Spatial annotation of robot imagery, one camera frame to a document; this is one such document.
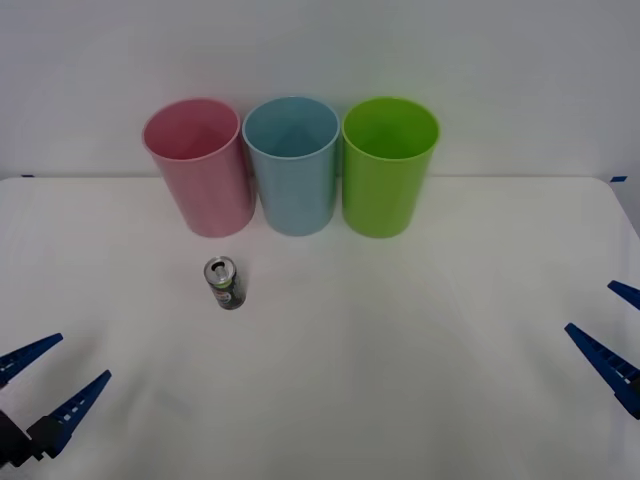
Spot pale blue plastic bin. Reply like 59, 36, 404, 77
241, 95, 342, 237

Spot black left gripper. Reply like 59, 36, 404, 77
0, 332, 113, 470

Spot pink plastic bin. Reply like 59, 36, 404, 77
141, 97, 257, 238

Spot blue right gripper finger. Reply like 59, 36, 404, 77
564, 322, 640, 421
606, 280, 640, 310

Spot black and green drink can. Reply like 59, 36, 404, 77
203, 256, 248, 312

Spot green plastic bin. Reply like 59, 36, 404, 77
341, 96, 441, 239

